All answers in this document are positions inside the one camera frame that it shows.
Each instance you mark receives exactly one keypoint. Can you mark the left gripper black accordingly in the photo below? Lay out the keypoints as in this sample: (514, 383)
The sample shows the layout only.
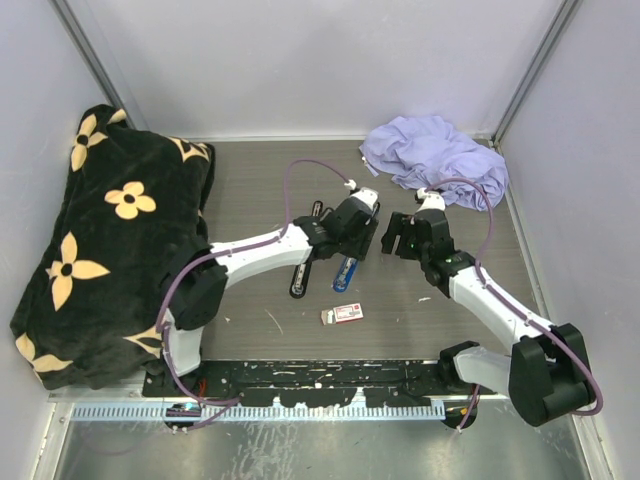
(359, 251)

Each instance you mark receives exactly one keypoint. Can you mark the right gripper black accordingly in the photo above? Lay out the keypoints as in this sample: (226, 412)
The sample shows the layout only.
(401, 224)

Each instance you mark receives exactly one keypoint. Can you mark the blue stapler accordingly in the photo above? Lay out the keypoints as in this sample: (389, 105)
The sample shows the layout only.
(344, 276)

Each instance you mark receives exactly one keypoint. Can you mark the black stapler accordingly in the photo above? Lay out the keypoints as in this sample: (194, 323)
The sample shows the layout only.
(301, 273)

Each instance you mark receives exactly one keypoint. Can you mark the red white staple box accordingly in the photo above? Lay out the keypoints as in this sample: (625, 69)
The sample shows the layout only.
(342, 314)

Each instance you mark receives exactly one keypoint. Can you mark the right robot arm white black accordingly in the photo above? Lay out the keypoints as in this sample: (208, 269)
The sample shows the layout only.
(546, 373)

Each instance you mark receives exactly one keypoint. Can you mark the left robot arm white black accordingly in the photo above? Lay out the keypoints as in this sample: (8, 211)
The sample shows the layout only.
(196, 281)

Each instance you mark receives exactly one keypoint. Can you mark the lavender crumpled cloth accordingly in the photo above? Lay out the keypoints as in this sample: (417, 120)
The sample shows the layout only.
(418, 152)

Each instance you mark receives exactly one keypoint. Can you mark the black floral blanket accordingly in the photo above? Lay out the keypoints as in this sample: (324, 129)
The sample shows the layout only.
(132, 198)

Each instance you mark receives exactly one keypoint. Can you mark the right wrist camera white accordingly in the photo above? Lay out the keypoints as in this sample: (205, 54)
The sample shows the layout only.
(429, 200)

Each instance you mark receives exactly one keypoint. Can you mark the white cable duct strip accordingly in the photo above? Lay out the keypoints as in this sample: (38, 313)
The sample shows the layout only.
(187, 412)

